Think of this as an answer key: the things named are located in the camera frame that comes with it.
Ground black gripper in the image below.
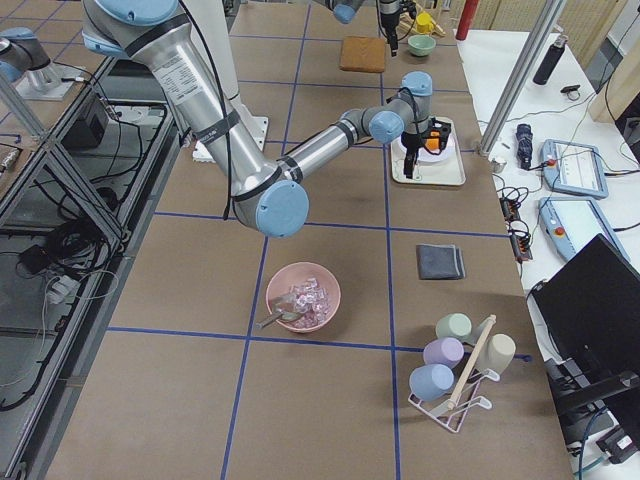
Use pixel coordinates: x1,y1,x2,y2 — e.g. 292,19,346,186
402,117,451,179
375,0,416,57

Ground orange fruit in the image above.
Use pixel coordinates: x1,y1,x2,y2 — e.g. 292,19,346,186
424,131,442,155

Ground white round plate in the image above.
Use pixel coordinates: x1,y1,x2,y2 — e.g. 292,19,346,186
392,137,456,164

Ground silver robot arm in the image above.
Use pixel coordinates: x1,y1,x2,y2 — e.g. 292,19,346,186
317,0,418,57
82,1,452,238

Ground cream bear tray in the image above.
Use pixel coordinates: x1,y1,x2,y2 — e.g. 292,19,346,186
390,116,466,186

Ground green bowl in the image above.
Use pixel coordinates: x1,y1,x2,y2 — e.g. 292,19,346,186
407,34,437,57

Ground yellow cup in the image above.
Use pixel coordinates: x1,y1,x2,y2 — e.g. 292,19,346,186
415,12,436,35

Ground wooden cutting board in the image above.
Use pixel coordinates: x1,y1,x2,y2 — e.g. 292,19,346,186
339,36,386,73

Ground red cylinder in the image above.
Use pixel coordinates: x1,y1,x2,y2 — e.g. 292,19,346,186
455,0,479,41

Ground small metal cup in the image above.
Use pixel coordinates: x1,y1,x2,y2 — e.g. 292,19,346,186
491,157,507,174

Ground folded dark blue umbrella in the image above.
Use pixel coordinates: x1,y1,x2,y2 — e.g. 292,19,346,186
516,123,533,170

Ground grey folded cloth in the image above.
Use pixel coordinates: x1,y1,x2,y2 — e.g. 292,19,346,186
416,244,466,280

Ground black power strip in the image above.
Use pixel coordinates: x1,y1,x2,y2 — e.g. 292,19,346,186
500,198,533,263

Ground black water bottle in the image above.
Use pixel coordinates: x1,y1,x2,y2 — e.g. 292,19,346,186
532,34,568,86

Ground far teach pendant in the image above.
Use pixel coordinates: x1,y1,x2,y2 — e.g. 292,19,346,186
540,139,609,199

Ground teach pendant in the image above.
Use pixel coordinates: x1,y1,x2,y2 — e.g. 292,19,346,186
540,139,609,199
538,196,629,261

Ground pink bowl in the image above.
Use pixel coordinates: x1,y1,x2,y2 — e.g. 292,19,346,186
259,262,341,333

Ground near teach pendant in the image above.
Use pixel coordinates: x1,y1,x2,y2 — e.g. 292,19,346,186
538,196,629,261

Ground clear ice cubes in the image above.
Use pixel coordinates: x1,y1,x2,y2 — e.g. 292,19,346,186
280,278,336,330

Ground green cup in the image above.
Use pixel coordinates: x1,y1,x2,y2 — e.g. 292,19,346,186
435,312,472,342

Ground purple cup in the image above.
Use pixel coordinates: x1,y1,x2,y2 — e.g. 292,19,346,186
423,337,464,369

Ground metal scoop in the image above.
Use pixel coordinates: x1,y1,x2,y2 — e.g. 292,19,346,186
257,294,302,329

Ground beige cup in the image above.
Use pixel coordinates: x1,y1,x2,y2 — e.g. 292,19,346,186
476,334,516,375

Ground blue cup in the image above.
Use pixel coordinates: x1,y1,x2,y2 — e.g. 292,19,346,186
409,364,455,401

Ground black laptop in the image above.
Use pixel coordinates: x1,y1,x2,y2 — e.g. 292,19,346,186
531,234,639,395

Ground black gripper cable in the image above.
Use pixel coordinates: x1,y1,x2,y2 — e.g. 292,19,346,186
397,87,421,151

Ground aluminium frame post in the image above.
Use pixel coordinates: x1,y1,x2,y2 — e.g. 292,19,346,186
477,0,567,158

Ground white wire cup rack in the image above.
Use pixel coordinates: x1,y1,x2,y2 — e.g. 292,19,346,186
408,314,500,433

